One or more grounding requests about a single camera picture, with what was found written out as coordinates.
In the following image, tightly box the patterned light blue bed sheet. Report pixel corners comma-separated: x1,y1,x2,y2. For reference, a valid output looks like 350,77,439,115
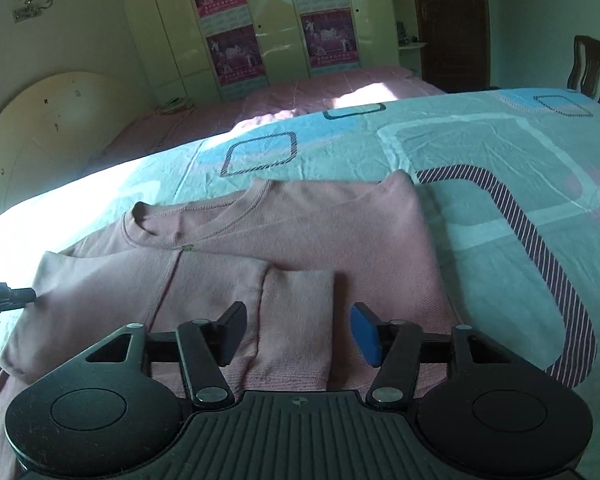
0,89,600,479

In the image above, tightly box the cream corner shelf unit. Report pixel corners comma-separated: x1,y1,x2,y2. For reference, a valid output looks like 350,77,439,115
392,0,426,77

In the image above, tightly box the lower left pink poster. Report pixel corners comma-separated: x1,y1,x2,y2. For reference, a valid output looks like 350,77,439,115
207,25,265,87

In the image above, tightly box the pink knit sweater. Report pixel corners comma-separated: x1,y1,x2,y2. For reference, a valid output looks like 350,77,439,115
0,171,456,479

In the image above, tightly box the cream wooden headboard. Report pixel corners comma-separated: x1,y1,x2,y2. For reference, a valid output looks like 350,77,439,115
0,72,149,214

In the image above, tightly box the dark wooden chair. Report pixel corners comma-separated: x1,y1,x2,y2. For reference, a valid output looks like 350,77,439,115
567,35,600,103

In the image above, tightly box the dark brown wooden door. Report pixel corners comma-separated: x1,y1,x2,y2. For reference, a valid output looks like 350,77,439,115
416,0,491,93

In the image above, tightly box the glossy cream wardrobe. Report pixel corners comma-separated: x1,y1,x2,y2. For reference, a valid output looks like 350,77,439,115
123,0,399,106

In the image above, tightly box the lower right pink poster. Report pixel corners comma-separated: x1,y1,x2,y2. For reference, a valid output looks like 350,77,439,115
300,8,358,68

